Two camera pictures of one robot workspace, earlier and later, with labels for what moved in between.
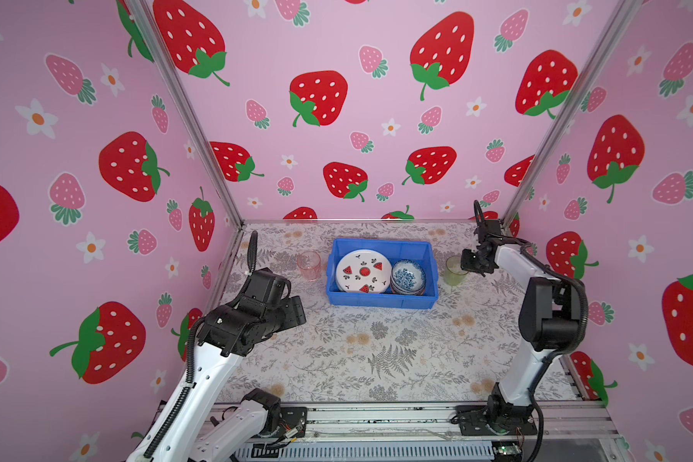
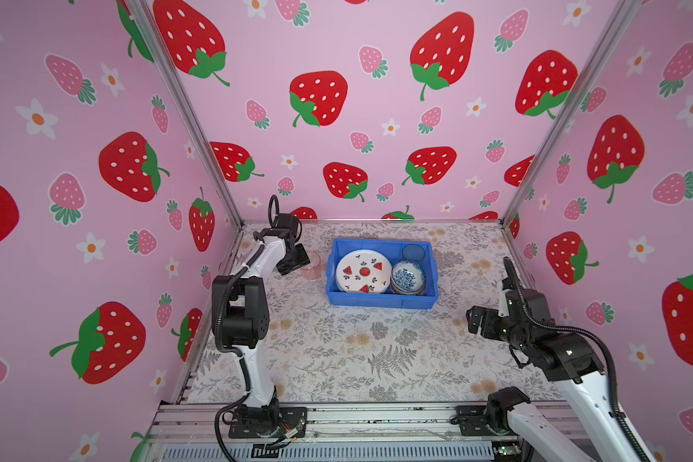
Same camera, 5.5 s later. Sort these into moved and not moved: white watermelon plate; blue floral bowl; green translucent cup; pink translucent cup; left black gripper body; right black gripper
Moved: right black gripper; left black gripper body; green translucent cup
Not moved: blue floral bowl; white watermelon plate; pink translucent cup
